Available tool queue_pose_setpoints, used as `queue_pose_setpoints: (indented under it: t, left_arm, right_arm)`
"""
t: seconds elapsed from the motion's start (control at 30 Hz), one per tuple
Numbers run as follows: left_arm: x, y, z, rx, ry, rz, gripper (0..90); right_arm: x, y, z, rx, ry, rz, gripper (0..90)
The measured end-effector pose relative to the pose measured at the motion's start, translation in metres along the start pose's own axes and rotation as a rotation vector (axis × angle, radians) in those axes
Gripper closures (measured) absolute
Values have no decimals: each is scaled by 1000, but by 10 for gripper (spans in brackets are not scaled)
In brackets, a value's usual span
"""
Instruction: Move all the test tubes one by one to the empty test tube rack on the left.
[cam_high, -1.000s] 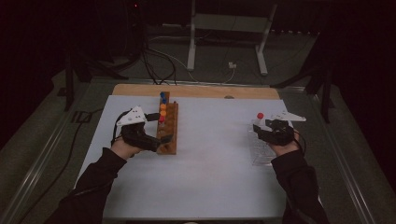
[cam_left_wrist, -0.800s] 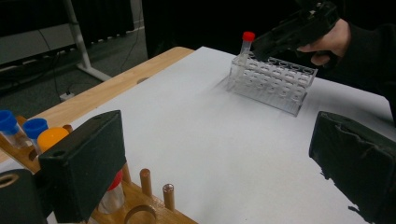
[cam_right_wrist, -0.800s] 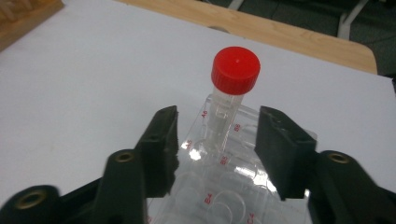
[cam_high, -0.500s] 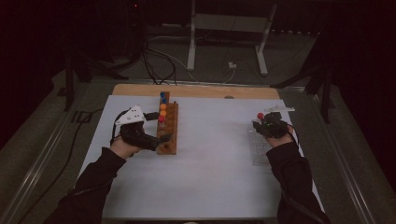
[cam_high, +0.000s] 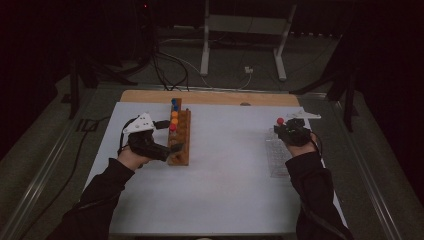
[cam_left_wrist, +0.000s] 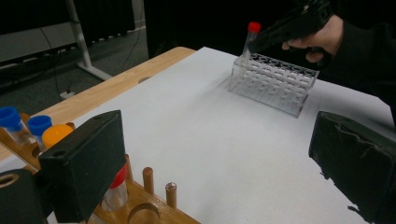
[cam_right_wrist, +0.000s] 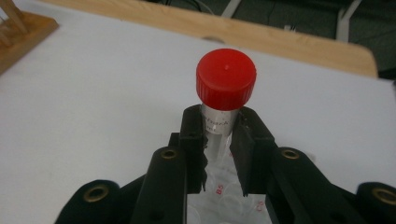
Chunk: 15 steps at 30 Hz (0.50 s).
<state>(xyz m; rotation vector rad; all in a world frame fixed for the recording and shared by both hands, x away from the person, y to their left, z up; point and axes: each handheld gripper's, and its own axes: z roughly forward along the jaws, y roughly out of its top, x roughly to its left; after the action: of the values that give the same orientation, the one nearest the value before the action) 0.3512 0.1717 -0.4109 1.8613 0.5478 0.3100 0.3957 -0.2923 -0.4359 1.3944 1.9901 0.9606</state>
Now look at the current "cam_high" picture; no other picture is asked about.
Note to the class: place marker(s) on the white plug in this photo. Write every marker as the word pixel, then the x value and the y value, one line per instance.
pixel 248 70

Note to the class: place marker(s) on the clear plastic tube rack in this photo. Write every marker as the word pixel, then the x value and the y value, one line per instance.
pixel 276 156

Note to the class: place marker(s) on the orange capped test tube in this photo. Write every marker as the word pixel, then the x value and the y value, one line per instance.
pixel 174 121
pixel 174 114

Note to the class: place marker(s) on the person's left hand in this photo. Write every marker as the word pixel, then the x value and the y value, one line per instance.
pixel 133 160

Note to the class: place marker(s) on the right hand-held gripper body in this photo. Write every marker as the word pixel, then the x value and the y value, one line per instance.
pixel 296 135

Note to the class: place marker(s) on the person's right hand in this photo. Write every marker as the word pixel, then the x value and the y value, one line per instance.
pixel 301 150

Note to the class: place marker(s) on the white table mat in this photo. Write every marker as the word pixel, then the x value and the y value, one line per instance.
pixel 226 173

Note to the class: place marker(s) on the red capped test tube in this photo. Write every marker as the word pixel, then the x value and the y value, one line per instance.
pixel 280 121
pixel 172 127

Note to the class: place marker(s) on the metal floor rail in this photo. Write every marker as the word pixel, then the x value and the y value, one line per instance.
pixel 370 173
pixel 40 173

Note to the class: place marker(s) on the black tripod stand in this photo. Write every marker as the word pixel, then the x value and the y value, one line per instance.
pixel 74 90
pixel 348 100

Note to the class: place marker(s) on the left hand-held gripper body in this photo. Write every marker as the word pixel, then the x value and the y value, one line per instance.
pixel 146 145

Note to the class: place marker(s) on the blue capped test tube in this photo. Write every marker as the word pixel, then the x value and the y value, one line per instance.
pixel 175 107
pixel 173 100

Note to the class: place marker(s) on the wooden test tube rack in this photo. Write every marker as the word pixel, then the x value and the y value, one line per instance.
pixel 182 133

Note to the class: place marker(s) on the grey metal stand frame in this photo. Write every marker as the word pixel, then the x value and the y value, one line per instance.
pixel 246 24

